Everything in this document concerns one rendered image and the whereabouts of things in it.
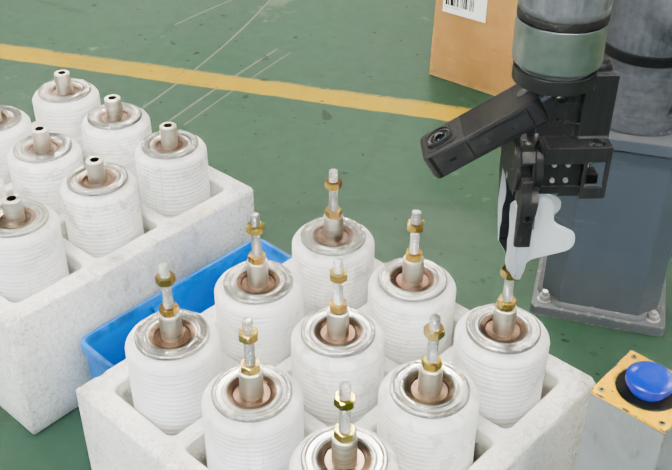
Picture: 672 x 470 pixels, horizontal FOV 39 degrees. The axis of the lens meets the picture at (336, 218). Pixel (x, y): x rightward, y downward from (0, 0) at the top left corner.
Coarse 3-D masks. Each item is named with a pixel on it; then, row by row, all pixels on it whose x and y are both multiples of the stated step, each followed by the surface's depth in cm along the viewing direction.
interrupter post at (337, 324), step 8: (328, 312) 95; (344, 312) 95; (328, 320) 96; (336, 320) 95; (344, 320) 95; (328, 328) 96; (336, 328) 95; (344, 328) 96; (336, 336) 96; (344, 336) 96
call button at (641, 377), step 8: (632, 368) 82; (640, 368) 82; (648, 368) 82; (656, 368) 82; (664, 368) 82; (632, 376) 81; (640, 376) 81; (648, 376) 81; (656, 376) 81; (664, 376) 81; (632, 384) 80; (640, 384) 80; (648, 384) 80; (656, 384) 80; (664, 384) 80; (632, 392) 81; (640, 392) 80; (648, 392) 79; (656, 392) 79; (664, 392) 79; (648, 400) 80; (656, 400) 80
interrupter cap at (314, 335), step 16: (304, 320) 98; (320, 320) 98; (352, 320) 98; (368, 320) 98; (304, 336) 96; (320, 336) 96; (352, 336) 97; (368, 336) 96; (320, 352) 94; (336, 352) 94; (352, 352) 94
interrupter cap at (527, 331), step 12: (480, 312) 99; (492, 312) 99; (528, 312) 99; (468, 324) 98; (480, 324) 98; (492, 324) 98; (516, 324) 98; (528, 324) 98; (480, 336) 96; (492, 336) 97; (516, 336) 97; (528, 336) 96; (540, 336) 97; (492, 348) 95; (504, 348) 95; (516, 348) 95; (528, 348) 95
